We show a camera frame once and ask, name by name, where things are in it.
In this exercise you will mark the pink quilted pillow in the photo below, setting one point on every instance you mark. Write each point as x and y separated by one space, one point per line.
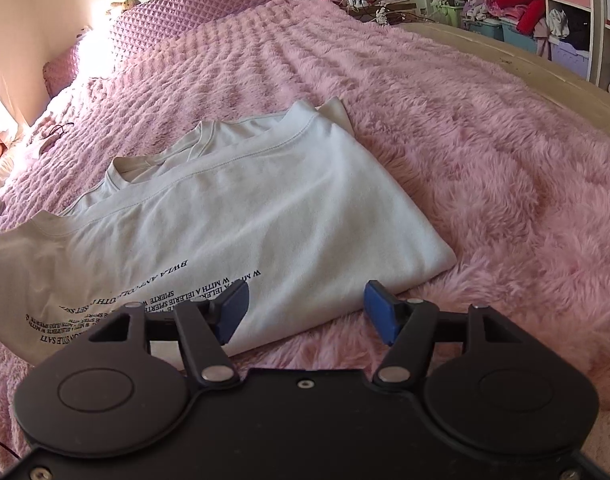
62 70

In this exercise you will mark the green storage bin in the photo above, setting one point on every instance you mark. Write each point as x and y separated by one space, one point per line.
452 12

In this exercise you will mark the white flowers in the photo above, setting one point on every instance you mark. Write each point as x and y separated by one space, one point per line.
383 16

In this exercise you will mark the purple storage bin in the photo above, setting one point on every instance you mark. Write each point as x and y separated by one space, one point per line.
570 57

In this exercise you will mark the pink fluffy blanket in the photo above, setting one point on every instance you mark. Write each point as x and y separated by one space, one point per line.
485 185

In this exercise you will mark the white printed sweatshirt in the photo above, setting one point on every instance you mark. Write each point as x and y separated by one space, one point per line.
285 220

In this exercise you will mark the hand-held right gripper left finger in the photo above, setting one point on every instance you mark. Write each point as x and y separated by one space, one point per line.
233 310

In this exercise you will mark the teal storage bin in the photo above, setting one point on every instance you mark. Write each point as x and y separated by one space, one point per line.
515 35

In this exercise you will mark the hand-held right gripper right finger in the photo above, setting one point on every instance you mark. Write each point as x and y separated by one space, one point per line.
382 310

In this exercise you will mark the white shelf unit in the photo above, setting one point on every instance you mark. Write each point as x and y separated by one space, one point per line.
597 10

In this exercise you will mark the pink quilted headboard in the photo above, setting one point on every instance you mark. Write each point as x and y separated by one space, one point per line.
195 5

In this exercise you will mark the beige bed frame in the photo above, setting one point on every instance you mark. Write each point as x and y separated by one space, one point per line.
535 75

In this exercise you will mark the brown teddy bear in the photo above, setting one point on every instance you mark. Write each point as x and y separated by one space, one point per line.
127 3

